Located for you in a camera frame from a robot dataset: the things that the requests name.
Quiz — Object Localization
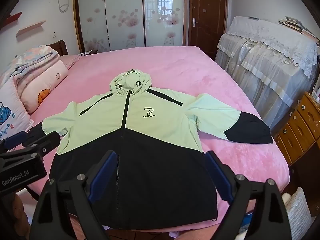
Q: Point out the pink plush bed blanket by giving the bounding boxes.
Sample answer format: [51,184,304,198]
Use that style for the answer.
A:
[0,45,290,240]

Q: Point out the stack of books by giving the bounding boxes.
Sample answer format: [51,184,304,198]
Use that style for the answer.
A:
[277,16,320,46]

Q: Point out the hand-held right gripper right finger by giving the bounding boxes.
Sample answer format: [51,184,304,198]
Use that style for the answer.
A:
[204,151,293,240]

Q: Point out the white woven basket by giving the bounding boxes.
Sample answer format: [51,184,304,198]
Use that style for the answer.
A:
[282,187,313,231]

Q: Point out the white air conditioner cable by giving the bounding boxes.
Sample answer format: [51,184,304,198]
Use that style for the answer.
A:
[57,0,71,13]

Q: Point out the folded floral quilt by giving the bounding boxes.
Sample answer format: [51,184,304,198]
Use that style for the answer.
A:
[0,44,69,114]

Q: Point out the plain pink pillow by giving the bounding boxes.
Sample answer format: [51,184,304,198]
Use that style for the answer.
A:
[59,54,83,71]

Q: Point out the brown wooden door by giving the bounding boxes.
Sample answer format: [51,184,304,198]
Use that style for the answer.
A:
[188,0,228,55]

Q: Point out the red wall shelf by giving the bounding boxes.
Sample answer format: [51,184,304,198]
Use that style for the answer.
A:
[0,12,23,27]

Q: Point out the floral sliding door wardrobe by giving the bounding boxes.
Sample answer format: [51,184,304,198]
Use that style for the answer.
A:
[72,0,190,53]

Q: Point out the wooden drawer cabinet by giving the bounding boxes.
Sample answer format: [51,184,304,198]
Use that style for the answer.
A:
[273,91,320,166]

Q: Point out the white cartoon pillow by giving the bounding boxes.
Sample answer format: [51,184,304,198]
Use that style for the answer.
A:
[0,76,34,143]

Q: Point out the white lace cloth covered furniture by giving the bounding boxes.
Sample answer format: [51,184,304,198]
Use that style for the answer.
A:
[215,16,320,131]

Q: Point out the wooden headboard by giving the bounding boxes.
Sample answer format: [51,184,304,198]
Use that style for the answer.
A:
[46,40,69,57]

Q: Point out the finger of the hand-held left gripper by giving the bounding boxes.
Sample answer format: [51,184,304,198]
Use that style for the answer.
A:
[0,132,33,153]
[22,131,61,155]

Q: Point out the green and black hooded jacket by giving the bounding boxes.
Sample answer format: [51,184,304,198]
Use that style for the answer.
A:
[41,69,273,230]

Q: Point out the light wooden wall shelf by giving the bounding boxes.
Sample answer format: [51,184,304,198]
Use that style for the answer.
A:
[16,20,47,38]

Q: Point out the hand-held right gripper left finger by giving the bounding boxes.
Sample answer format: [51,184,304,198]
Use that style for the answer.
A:
[29,150,118,240]

